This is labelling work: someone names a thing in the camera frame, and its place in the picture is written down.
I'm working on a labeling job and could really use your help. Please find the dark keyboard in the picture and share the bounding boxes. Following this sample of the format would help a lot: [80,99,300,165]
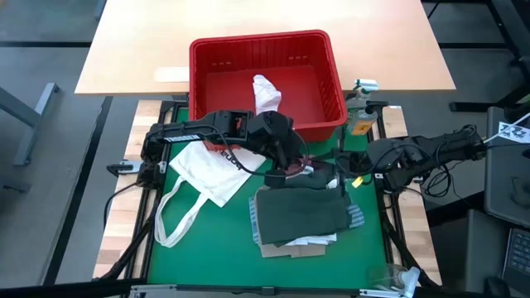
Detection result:
[501,226,530,286]

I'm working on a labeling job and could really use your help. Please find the black desk leg frame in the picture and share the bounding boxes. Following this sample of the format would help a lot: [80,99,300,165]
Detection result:
[449,0,530,113]

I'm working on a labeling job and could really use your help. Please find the white printed paper tag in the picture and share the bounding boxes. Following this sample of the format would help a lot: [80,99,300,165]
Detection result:
[498,120,530,145]

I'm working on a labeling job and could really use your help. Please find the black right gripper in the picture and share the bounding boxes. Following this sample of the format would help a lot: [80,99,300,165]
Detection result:
[309,138,419,183]

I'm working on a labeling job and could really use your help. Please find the red plastic laundry bin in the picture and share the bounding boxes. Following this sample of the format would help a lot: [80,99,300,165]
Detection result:
[188,28,349,144]

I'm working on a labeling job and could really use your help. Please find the black cable bundle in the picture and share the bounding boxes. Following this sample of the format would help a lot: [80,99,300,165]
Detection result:
[417,163,459,199]

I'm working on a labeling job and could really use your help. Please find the black aluminium table frame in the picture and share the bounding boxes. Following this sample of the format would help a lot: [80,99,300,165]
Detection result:
[93,99,442,298]

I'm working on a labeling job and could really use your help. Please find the small white cloth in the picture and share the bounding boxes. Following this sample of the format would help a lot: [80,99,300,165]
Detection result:
[252,74,283,116]

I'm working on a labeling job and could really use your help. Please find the white printed tote bag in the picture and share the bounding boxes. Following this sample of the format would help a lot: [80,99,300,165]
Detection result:
[153,140,268,249]

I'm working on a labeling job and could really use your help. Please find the dark green garment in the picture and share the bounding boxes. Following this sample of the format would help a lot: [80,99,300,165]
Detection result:
[254,170,353,248]

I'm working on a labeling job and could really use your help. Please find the grey metal table leg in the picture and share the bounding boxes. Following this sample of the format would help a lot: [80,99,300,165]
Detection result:
[0,82,63,167]

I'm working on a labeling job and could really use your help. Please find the light wooden desk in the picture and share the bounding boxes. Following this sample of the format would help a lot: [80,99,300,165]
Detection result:
[74,0,457,98]

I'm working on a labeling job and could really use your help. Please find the green table mat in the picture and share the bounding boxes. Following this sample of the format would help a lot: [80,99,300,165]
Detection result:
[147,103,389,290]

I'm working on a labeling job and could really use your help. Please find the silver aluminium rail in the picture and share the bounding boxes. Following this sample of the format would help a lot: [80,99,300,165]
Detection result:
[128,282,277,296]

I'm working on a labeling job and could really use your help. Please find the beige trousers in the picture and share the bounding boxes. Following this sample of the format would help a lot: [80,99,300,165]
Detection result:
[259,242,328,260]

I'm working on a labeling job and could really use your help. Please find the blue striped garment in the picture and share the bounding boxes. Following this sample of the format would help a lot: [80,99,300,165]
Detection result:
[248,196,366,246]

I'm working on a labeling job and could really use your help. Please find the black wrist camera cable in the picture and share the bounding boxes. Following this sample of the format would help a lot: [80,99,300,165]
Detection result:
[202,123,311,179]

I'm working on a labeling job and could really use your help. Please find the grey side table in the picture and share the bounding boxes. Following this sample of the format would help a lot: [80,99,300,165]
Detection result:
[483,105,530,228]

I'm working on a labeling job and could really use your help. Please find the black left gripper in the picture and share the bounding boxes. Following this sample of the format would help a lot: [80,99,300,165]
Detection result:
[248,110,306,190]

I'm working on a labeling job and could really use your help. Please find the orange soap pump bottle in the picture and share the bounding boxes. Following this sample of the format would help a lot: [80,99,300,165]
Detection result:
[346,99,390,137]

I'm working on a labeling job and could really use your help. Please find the large white shirt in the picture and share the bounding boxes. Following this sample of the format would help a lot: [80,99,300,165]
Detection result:
[285,177,339,248]

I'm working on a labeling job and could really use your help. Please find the white cable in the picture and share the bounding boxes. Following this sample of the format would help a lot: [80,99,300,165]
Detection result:
[482,111,530,146]

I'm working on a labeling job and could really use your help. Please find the green spray bottle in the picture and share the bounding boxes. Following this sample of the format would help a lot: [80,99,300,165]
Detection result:
[345,77,380,112]

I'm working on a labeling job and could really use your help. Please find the white paper label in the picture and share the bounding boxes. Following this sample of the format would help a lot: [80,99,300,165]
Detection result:
[154,65,191,84]

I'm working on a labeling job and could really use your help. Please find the maroon cloth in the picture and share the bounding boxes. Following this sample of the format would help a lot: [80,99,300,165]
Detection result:
[285,158,328,177]

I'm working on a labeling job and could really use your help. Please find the clear plastic spray bottle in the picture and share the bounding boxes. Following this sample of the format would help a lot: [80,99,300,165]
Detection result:
[367,261,422,297]

